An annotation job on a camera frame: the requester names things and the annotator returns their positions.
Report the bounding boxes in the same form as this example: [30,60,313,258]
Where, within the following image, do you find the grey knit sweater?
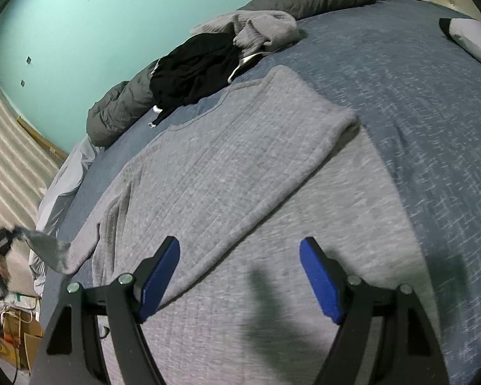
[12,65,445,385]

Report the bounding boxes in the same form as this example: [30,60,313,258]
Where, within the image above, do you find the grey hoodie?
[190,9,299,53]

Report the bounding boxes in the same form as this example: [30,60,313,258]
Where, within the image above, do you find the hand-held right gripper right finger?
[299,236,450,385]

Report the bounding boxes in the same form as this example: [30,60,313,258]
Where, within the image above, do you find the cardboard box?
[0,309,45,370]

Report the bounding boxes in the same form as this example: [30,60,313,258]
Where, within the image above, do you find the blue-grey bed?
[36,0,481,385]

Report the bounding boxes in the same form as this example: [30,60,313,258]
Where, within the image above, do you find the black garment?
[148,32,261,127]

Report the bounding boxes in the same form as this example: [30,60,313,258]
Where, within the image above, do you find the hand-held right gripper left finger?
[31,236,181,385]

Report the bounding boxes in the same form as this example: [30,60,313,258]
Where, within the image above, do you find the pale grey sheet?
[30,134,105,285]

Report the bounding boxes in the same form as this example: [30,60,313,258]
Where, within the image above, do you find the small grey folded cloth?
[439,18,481,73]

